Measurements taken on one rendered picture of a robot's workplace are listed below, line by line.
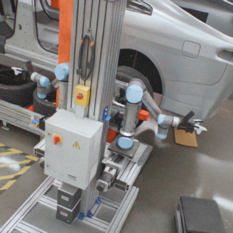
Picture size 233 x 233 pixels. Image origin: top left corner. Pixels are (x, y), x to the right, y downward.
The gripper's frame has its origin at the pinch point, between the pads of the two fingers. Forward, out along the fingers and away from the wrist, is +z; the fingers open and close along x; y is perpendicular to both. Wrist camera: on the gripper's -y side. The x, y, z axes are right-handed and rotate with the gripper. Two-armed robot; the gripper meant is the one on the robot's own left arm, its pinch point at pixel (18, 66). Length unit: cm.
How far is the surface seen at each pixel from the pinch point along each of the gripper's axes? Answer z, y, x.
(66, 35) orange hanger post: -11, -29, 43
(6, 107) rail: 74, 84, 49
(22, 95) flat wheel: 75, 74, 74
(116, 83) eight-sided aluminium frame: -62, 4, 66
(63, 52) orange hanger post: -8.7, -11.3, 45.3
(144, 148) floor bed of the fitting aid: -77, 98, 142
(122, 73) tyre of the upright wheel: -59, -5, 76
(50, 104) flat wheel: 23, 64, 71
